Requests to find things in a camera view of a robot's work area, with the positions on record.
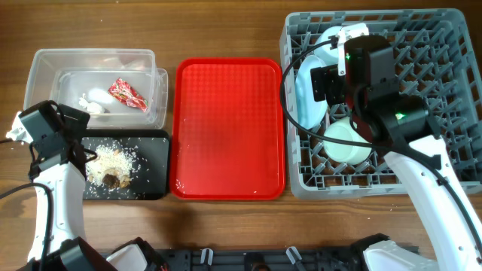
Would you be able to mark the grey-blue dishwasher rack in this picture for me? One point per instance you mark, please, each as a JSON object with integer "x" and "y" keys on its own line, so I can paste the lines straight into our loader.
{"x": 434, "y": 58}

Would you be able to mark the rice and food scraps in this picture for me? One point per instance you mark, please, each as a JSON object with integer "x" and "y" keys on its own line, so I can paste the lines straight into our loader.
{"x": 114, "y": 167}

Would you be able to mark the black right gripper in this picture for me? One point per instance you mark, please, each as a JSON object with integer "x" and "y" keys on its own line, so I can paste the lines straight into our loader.
{"x": 329, "y": 79}

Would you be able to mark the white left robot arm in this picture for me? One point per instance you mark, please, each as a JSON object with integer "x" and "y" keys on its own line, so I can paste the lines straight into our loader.
{"x": 58, "y": 174}

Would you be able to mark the clear plastic bin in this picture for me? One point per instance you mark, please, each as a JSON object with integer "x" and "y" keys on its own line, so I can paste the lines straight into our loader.
{"x": 63, "y": 75}

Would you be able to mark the red snack wrapper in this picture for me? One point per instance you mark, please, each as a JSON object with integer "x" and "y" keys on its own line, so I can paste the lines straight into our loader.
{"x": 127, "y": 95}

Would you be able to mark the red plastic tray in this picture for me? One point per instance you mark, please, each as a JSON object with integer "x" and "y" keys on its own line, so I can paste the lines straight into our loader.
{"x": 228, "y": 130}

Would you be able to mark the black waste tray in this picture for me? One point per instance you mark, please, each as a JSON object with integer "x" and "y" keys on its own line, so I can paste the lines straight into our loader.
{"x": 152, "y": 147}

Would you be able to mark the light green bowl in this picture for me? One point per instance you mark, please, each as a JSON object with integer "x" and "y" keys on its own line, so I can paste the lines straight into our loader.
{"x": 342, "y": 153}

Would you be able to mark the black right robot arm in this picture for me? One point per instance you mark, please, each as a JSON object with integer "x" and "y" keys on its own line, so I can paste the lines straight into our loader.
{"x": 407, "y": 132}

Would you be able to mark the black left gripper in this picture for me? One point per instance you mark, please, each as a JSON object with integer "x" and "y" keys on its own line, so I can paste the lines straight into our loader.
{"x": 77, "y": 126}

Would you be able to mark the light blue small bowl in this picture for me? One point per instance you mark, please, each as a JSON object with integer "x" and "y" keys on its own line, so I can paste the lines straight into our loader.
{"x": 325, "y": 53}

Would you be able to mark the crumpled white tissue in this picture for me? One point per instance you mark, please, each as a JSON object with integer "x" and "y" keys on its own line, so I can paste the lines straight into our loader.
{"x": 91, "y": 107}

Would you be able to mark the light blue plate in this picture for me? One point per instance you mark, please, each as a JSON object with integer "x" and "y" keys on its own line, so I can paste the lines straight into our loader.
{"x": 309, "y": 112}

